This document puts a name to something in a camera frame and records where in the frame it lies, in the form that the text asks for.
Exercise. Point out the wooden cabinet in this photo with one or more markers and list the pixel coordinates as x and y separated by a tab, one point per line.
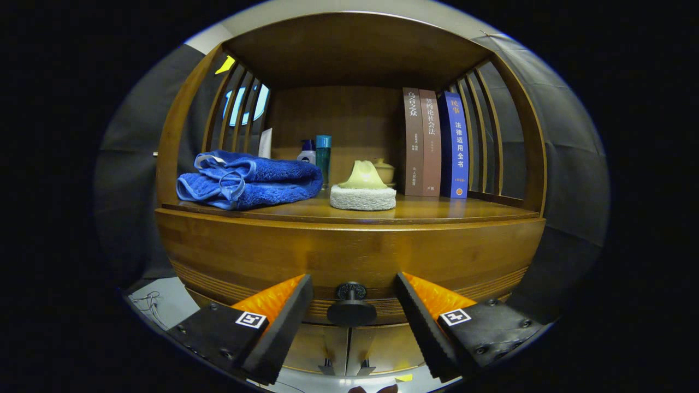
355	49

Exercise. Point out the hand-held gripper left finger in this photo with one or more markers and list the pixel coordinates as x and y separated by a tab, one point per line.
284	330

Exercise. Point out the wooden drawer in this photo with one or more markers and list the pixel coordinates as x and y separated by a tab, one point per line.
349	251

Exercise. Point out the yellow floor tape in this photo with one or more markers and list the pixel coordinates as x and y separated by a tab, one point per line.
403	377

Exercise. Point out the white tube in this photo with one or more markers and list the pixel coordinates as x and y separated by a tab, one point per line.
266	144

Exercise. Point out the reddish brown book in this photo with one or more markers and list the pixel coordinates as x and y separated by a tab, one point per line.
431	142

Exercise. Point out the teal clear bottle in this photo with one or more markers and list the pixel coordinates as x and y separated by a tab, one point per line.
323	158

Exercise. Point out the wooden countertop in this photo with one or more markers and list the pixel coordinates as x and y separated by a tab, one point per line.
437	210

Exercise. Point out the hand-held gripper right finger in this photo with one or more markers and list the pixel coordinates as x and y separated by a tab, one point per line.
426	332

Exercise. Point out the blue book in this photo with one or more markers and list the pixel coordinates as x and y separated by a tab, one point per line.
456	142

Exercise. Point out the dark brown book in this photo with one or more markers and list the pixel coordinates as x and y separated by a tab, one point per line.
413	142

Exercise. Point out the white lotion bottle blue cap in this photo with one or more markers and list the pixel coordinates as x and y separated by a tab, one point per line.
307	157

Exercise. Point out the black drawer knob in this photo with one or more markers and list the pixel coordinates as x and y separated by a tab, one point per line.
351	314

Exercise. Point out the beige lidded teacup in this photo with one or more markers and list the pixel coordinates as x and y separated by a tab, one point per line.
386	172

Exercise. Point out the blue folded towel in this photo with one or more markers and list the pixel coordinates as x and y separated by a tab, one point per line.
273	185

